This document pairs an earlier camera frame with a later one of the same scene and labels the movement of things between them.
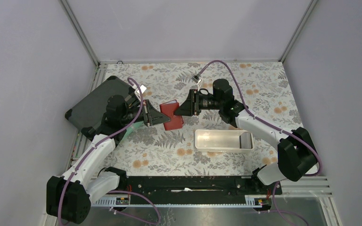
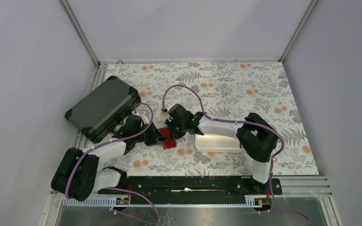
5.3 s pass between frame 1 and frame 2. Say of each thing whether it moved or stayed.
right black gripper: moved
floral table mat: stayed
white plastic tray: stayed
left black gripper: moved
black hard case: stayed
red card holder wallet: moved
